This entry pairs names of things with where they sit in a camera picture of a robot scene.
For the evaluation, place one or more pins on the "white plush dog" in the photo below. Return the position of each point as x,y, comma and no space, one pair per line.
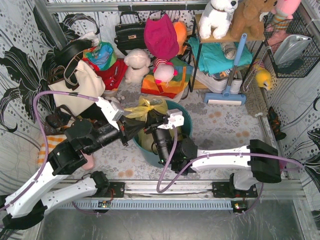
216,18

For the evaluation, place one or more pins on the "cream canvas tote bag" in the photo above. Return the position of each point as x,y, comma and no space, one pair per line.
88,84

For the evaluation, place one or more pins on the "black wire basket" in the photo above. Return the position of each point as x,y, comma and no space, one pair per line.
304,64

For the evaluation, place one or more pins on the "small white plush toy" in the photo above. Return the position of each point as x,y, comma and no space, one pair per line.
115,99

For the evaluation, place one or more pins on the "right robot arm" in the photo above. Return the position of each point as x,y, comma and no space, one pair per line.
257,162

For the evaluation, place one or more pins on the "blue floor sweeper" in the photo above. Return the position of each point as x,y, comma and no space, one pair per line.
226,98

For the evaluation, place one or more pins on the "orange checked cloth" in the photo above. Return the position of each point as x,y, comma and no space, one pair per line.
53,141

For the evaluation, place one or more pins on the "brown teddy bear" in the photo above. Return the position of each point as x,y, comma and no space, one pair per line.
247,15

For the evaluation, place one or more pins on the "black hat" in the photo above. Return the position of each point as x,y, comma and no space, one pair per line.
63,57

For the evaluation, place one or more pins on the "brown patterned bag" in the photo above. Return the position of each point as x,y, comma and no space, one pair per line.
56,123

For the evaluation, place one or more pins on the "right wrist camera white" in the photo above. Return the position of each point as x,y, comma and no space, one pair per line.
173,118

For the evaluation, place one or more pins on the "magenta fabric bag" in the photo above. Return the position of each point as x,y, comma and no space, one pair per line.
160,38

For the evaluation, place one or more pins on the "black leather handbag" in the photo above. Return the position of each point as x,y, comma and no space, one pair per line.
130,36

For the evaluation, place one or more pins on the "teal trash bin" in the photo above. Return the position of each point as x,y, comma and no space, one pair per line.
143,141

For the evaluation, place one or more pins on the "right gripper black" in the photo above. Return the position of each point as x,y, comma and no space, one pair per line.
155,127

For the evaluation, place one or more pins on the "yellow plush duck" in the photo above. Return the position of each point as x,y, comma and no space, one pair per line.
262,76

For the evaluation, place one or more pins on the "cream plush lamb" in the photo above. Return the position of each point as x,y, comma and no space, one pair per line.
138,63

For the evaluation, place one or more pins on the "pink case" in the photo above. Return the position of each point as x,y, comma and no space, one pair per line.
90,162

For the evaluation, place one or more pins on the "rainbow striped cloth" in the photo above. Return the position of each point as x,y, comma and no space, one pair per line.
172,88

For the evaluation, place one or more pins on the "colourful printed bag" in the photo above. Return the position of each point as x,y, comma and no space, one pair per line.
100,57

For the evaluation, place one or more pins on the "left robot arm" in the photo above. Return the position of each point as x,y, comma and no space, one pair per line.
27,206

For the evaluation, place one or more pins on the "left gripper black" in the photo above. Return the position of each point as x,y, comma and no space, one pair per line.
123,132

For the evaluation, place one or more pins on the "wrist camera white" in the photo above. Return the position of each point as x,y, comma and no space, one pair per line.
111,110
173,118

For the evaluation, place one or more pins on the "silver foil pouch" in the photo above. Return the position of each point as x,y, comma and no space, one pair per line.
291,48

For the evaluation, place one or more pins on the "dark butterfly ornament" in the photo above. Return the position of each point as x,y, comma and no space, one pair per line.
275,124

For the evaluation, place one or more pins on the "white shoes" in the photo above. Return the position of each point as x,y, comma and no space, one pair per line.
203,81

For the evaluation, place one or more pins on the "orange plush toy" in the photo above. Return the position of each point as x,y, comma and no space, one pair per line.
181,33

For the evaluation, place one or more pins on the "pink plush doll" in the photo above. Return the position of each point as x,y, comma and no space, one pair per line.
163,71

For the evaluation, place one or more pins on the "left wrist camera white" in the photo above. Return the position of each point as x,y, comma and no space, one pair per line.
111,110

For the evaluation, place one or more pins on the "red cloth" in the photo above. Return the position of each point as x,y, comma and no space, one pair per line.
113,76

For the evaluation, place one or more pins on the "black metal shelf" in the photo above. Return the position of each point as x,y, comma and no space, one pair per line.
195,54

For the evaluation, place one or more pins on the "pink plush toy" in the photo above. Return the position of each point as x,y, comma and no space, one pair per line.
285,10

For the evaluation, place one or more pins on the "yellow trash bag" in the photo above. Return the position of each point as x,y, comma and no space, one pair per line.
140,112

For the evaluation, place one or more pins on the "teal folded cloth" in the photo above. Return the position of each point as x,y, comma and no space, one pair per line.
212,59

